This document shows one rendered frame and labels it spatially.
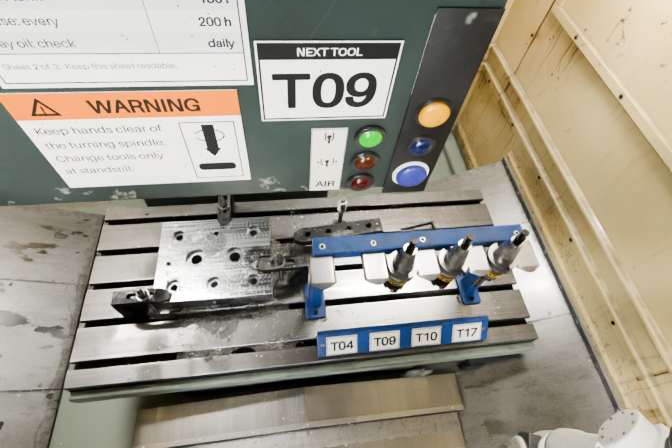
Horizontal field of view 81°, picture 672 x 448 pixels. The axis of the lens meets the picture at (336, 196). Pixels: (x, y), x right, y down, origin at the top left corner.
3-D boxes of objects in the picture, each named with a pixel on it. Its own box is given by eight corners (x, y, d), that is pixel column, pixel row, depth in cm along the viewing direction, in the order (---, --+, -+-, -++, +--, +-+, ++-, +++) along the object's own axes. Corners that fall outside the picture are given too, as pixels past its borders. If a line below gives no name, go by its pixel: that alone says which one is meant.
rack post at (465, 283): (480, 303, 112) (531, 256, 87) (462, 304, 111) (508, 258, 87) (469, 270, 117) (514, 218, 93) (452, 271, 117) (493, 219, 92)
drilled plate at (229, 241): (272, 300, 103) (271, 293, 99) (156, 310, 100) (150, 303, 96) (270, 224, 116) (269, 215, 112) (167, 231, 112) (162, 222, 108)
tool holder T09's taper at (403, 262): (411, 253, 82) (419, 238, 77) (415, 273, 80) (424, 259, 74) (390, 254, 82) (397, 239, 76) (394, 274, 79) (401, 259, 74)
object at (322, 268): (337, 289, 79) (337, 287, 78) (310, 291, 78) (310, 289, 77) (333, 257, 82) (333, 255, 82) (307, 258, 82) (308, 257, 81)
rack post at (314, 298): (326, 317, 106) (334, 272, 82) (306, 319, 105) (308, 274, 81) (322, 282, 112) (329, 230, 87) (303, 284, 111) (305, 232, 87)
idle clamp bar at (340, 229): (380, 241, 120) (383, 230, 115) (295, 254, 116) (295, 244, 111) (375, 227, 123) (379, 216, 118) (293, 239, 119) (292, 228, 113)
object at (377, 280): (391, 284, 80) (391, 282, 79) (365, 286, 79) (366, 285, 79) (384, 253, 84) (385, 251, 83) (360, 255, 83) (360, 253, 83)
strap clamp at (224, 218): (234, 242, 116) (227, 216, 104) (223, 243, 116) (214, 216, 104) (235, 205, 124) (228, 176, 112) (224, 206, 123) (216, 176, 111)
